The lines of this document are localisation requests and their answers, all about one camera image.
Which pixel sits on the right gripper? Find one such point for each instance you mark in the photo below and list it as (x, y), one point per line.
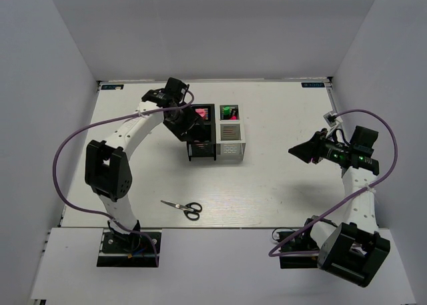
(304, 151)

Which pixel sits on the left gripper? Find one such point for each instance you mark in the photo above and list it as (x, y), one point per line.
(192, 119)

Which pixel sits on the pink glue stick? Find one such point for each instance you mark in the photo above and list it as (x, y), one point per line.
(201, 112)

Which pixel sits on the pink correction tape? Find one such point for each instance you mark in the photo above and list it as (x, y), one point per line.
(204, 147)

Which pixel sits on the black handled scissors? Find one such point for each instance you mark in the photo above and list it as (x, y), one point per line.
(191, 210)

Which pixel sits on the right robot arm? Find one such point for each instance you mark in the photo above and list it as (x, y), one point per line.
(353, 249)

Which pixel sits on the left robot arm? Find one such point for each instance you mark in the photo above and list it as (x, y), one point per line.
(107, 170)

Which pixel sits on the white slotted organizer box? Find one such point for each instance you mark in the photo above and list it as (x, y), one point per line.
(230, 135)

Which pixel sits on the right blue corner label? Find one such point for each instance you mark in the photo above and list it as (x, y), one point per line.
(313, 84)

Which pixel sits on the blue corner label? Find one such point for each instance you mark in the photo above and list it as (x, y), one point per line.
(313, 84)
(111, 86)

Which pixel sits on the left blue corner label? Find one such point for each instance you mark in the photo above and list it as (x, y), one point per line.
(111, 86)

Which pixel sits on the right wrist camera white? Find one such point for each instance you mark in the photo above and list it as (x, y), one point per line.
(332, 120)

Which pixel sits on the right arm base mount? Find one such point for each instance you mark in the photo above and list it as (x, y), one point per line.
(305, 253)

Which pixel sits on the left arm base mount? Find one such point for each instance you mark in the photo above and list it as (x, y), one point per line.
(127, 252)

